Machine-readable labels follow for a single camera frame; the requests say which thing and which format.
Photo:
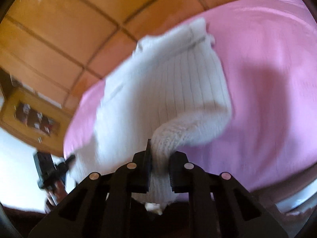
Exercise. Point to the brown bed base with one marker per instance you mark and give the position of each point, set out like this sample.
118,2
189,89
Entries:
292,183

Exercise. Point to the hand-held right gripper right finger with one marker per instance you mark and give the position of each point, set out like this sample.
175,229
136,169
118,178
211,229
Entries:
177,168

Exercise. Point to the white knit sweater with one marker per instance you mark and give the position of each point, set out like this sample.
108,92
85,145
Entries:
163,84

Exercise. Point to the group of small bottles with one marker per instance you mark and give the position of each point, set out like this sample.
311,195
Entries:
37,121

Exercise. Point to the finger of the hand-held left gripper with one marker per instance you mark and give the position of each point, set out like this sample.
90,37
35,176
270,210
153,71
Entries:
69,159

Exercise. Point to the pink blanket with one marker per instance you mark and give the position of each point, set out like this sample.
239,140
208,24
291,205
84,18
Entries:
267,79

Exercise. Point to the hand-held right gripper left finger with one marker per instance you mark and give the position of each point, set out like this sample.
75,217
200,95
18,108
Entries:
147,158

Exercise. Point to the person's left hand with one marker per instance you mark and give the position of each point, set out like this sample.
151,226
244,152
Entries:
54,195

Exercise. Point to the wooden wardrobe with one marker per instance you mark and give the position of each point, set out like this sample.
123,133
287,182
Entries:
62,29

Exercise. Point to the wooden shelf unit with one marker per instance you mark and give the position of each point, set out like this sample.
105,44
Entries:
32,119

